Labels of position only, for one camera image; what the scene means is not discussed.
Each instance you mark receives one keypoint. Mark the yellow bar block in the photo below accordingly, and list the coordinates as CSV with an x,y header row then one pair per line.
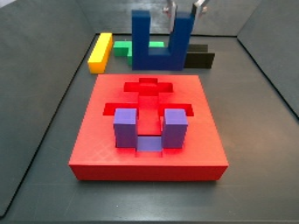
x,y
98,58

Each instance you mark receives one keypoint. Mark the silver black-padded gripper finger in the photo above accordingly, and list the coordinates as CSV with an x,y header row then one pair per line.
x,y
170,11

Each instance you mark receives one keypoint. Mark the green zigzag block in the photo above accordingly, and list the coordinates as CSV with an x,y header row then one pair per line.
x,y
123,49

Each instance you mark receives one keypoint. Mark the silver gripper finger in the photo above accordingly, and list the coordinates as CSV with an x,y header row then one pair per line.
x,y
198,9

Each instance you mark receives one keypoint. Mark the black angle fixture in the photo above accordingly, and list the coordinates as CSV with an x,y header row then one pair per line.
x,y
199,58

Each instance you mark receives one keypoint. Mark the red base block with slots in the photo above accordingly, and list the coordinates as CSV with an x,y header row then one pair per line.
x,y
98,160

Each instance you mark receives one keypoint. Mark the blue U-shaped block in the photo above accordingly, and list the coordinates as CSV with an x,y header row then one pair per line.
x,y
158,55

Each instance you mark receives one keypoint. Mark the purple U-shaped block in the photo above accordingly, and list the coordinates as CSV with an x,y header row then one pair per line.
x,y
142,130

